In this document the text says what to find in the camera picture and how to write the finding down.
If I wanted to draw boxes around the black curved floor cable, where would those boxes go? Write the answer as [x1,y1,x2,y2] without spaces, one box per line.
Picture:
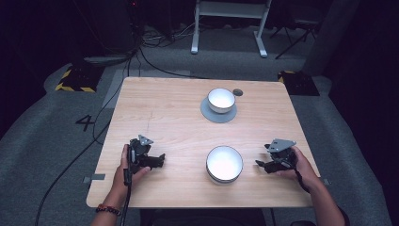
[137,46,210,81]

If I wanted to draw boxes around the person's right hand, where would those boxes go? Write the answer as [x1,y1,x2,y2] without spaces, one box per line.
[276,145,323,191]

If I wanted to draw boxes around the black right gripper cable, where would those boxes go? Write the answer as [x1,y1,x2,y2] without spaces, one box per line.
[292,163,311,194]

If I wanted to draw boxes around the person's dark trousers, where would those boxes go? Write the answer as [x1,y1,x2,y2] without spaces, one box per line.
[139,207,268,226]

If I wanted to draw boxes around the long black floor cable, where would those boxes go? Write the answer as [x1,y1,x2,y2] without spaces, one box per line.
[33,56,133,226]

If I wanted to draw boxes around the black tripod stand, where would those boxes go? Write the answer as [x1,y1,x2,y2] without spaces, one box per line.
[268,18,318,60]

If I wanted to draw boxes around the grey round coaster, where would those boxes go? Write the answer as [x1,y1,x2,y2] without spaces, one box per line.
[199,95,238,124]

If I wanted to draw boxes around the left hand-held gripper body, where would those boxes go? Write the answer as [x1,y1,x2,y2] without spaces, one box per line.
[127,134,155,174]

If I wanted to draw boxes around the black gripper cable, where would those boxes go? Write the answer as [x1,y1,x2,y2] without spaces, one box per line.
[119,146,136,226]
[292,163,311,194]

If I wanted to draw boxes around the grey flat stand base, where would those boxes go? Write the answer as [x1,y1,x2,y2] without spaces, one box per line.
[83,54,130,67]

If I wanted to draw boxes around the bundle of floor cables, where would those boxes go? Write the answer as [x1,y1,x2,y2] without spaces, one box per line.
[140,21,197,49]

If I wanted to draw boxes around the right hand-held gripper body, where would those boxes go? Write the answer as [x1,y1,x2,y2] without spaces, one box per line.
[266,138,297,173]

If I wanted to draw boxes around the white bowl with dark stripes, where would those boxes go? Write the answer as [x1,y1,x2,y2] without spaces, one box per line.
[205,145,245,186]
[206,87,236,115]

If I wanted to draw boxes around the grey column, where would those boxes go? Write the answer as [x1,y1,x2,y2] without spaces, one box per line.
[301,0,362,77]

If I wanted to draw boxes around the person's left hand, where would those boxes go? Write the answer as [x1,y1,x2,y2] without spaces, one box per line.
[110,143,152,198]

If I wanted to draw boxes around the red and black bead bracelet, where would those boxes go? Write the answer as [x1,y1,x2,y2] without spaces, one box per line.
[94,203,122,217]

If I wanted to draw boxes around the grey tape strip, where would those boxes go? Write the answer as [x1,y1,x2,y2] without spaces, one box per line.
[82,172,106,185]

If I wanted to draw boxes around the white metal desk frame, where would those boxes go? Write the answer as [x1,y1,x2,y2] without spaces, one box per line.
[190,0,273,58]

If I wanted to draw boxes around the black yellow striped base plate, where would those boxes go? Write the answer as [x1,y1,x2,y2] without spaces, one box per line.
[277,70,321,97]
[55,63,105,94]

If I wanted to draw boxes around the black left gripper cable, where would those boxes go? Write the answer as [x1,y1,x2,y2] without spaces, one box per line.
[119,146,136,226]

